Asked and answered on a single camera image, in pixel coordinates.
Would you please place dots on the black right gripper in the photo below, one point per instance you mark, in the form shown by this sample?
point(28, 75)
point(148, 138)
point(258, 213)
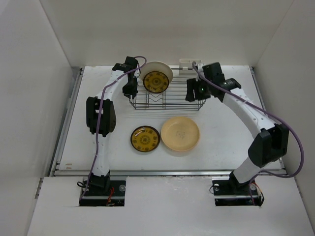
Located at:
point(191, 83)

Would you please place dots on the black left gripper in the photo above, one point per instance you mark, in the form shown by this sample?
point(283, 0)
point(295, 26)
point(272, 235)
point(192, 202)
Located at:
point(132, 92)

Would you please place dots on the black wire dish rack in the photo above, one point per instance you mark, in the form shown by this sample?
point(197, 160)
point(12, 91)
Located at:
point(174, 98)

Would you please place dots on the brown yellow patterned plate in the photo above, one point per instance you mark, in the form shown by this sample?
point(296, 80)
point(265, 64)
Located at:
point(145, 138)

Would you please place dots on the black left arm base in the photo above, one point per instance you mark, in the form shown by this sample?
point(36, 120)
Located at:
point(102, 191)

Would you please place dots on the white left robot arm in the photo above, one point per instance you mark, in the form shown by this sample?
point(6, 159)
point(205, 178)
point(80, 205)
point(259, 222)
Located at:
point(101, 118)

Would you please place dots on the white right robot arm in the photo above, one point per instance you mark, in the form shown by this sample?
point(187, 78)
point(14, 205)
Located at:
point(269, 138)

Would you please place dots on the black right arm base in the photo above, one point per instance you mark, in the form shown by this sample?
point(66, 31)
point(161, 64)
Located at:
point(227, 194)

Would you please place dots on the white cutlery holder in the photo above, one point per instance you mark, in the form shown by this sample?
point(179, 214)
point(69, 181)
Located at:
point(185, 65)

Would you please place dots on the cream plate rear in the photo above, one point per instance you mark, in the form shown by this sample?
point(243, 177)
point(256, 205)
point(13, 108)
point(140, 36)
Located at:
point(156, 66)

